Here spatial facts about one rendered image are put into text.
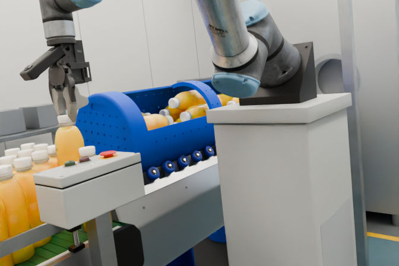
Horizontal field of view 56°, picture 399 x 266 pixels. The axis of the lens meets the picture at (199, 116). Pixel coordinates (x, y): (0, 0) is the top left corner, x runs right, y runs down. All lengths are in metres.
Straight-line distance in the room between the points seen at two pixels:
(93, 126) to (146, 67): 4.63
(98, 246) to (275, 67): 0.64
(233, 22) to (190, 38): 5.84
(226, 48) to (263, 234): 0.55
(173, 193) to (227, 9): 0.69
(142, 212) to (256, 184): 0.35
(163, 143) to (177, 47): 5.21
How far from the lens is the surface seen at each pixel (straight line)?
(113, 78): 5.41
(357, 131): 2.25
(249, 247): 1.18
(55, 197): 0.77
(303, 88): 1.07
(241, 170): 1.10
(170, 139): 1.22
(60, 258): 0.92
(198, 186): 1.35
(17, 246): 0.88
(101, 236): 0.85
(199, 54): 6.78
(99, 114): 1.20
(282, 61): 1.07
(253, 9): 0.99
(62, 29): 1.02
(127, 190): 0.84
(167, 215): 1.24
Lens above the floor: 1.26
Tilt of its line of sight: 6 degrees down
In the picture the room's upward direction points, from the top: 6 degrees counter-clockwise
